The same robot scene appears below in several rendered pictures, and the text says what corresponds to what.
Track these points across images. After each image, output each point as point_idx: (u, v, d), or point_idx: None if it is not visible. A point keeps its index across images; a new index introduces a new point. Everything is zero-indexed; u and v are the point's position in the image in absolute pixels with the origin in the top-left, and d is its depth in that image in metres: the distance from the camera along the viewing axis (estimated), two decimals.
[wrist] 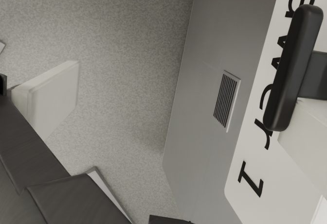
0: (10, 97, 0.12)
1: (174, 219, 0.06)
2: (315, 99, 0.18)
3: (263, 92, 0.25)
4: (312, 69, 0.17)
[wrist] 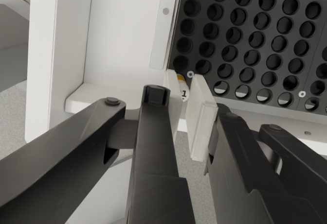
0: (154, 104, 0.15)
1: (174, 219, 0.06)
2: None
3: None
4: None
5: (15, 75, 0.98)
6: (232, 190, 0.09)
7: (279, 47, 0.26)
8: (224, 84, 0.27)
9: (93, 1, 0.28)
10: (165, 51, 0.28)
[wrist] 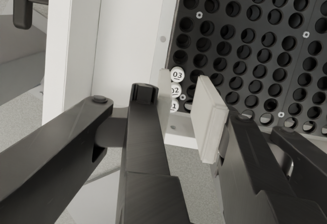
0: (144, 103, 0.15)
1: (174, 219, 0.06)
2: (45, 4, 0.24)
3: None
4: None
5: (27, 82, 1.03)
6: (241, 191, 0.09)
7: (262, 72, 0.29)
8: None
9: (99, 29, 0.32)
10: None
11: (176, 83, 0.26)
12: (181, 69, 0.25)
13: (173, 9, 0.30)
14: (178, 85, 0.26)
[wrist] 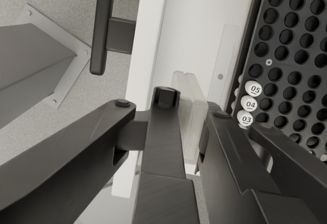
0: (163, 106, 0.15)
1: (174, 219, 0.06)
2: (121, 53, 0.25)
3: None
4: (111, 29, 0.24)
5: (43, 92, 1.03)
6: (225, 189, 0.09)
7: (319, 111, 0.30)
8: None
9: (156, 66, 0.33)
10: None
11: (244, 127, 0.27)
12: (250, 113, 0.26)
13: (232, 49, 0.31)
14: (246, 129, 0.26)
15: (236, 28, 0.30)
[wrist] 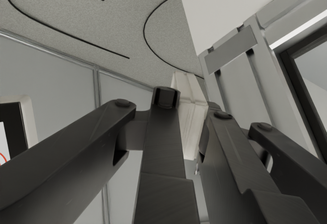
0: (163, 106, 0.15)
1: (174, 219, 0.06)
2: None
3: None
4: None
5: None
6: (225, 189, 0.09)
7: None
8: None
9: None
10: None
11: None
12: None
13: None
14: None
15: None
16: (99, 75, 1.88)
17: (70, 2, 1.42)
